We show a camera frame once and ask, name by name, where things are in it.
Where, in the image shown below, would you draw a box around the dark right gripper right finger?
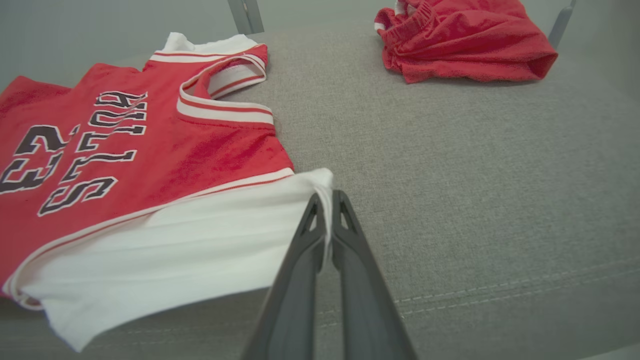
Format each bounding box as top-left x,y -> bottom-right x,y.
331,190 -> 418,360

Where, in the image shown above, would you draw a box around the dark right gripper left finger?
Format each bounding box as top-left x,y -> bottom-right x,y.
241,192 -> 328,360

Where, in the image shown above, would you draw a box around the red white basketball jersey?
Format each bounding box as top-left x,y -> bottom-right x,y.
0,32 -> 334,353

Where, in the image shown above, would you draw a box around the red shorts with white stripe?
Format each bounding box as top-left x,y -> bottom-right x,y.
374,0 -> 559,84

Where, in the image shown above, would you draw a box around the grey partition post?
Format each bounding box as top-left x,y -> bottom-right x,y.
547,0 -> 578,51
227,0 -> 265,35

